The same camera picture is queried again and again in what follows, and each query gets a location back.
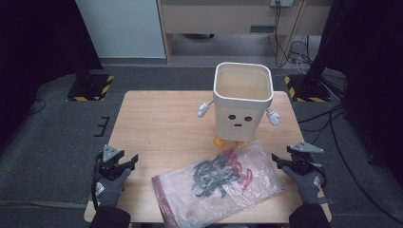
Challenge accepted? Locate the left hand-held gripper cable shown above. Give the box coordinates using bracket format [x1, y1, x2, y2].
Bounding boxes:
[90, 155, 104, 212]

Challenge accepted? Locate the person's right hand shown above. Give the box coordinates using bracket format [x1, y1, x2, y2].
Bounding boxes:
[281, 165, 321, 205]

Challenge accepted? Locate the person's left hand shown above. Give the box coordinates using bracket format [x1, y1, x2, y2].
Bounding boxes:
[94, 168, 132, 208]

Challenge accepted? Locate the short black floor cable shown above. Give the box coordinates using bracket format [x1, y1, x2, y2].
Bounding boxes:
[297, 104, 345, 143]

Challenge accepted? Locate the clear printed plastic trash bag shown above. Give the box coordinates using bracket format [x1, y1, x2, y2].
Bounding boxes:
[151, 140, 286, 228]

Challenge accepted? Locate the white cabinet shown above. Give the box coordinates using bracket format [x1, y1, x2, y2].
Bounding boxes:
[75, 0, 167, 59]

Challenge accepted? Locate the black curtain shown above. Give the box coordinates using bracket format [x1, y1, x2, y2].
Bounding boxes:
[312, 0, 403, 191]
[0, 0, 104, 146]

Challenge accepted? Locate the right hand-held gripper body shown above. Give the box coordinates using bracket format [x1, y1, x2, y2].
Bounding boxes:
[286, 141, 325, 176]

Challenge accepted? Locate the thin black floor cable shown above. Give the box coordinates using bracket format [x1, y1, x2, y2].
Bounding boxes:
[27, 98, 48, 116]

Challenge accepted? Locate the black stand base striped edge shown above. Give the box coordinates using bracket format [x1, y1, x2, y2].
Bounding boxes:
[67, 73, 114, 103]
[283, 74, 332, 104]

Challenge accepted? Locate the long black floor cable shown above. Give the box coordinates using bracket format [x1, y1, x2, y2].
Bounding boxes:
[327, 107, 403, 224]

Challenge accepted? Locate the white cable bundle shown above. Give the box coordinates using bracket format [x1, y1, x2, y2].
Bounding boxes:
[286, 36, 315, 75]

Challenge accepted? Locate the black power cable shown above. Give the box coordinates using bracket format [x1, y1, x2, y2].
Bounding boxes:
[274, 1, 290, 69]

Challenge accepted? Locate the cream trash can with face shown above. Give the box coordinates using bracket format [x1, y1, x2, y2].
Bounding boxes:
[197, 66, 281, 148]

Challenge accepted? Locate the grey power socket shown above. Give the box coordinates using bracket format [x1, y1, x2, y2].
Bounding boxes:
[269, 0, 295, 8]

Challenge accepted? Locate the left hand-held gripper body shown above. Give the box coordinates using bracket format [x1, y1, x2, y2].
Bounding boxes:
[96, 144, 127, 181]

